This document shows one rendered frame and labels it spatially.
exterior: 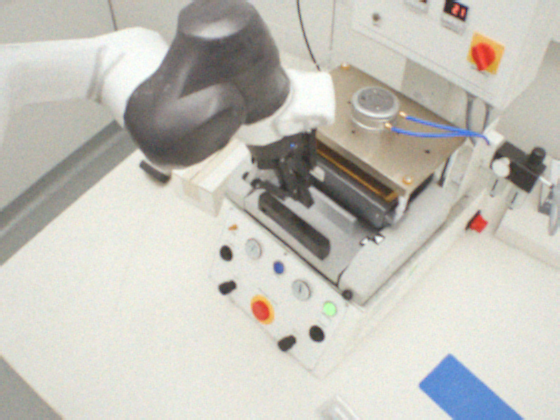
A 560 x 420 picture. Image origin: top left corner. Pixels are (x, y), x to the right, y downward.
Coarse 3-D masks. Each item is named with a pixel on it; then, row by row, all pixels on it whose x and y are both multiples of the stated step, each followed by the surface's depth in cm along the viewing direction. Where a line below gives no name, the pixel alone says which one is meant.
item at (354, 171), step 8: (320, 144) 86; (320, 152) 85; (328, 152) 85; (336, 152) 85; (328, 160) 85; (336, 160) 84; (344, 160) 84; (344, 168) 83; (352, 168) 83; (360, 168) 83; (352, 176) 82; (360, 176) 82; (368, 176) 82; (368, 184) 81; (376, 184) 81; (384, 184) 81; (376, 192) 80; (384, 192) 80; (392, 192) 80; (384, 200) 79; (392, 200) 82
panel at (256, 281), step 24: (240, 216) 94; (240, 240) 96; (264, 240) 92; (216, 264) 102; (240, 264) 98; (264, 264) 93; (288, 264) 89; (240, 288) 99; (264, 288) 95; (288, 288) 91; (288, 312) 92; (312, 312) 88; (336, 312) 84; (312, 360) 91
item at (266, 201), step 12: (264, 192) 86; (264, 204) 86; (276, 204) 84; (276, 216) 85; (288, 216) 83; (300, 228) 82; (312, 228) 81; (312, 240) 80; (324, 240) 80; (324, 252) 81
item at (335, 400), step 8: (328, 400) 87; (336, 400) 87; (344, 400) 87; (320, 408) 86; (328, 408) 86; (336, 408) 86; (344, 408) 86; (352, 408) 86; (320, 416) 85; (328, 416) 85; (336, 416) 85; (344, 416) 85; (352, 416) 85
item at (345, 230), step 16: (256, 192) 91; (320, 192) 91; (256, 208) 89; (304, 208) 89; (320, 208) 87; (336, 208) 84; (272, 224) 88; (320, 224) 87; (336, 224) 86; (352, 224) 83; (368, 224) 87; (288, 240) 87; (304, 240) 85; (336, 240) 85; (352, 240) 85; (304, 256) 86; (336, 256) 83; (352, 256) 83; (336, 272) 81
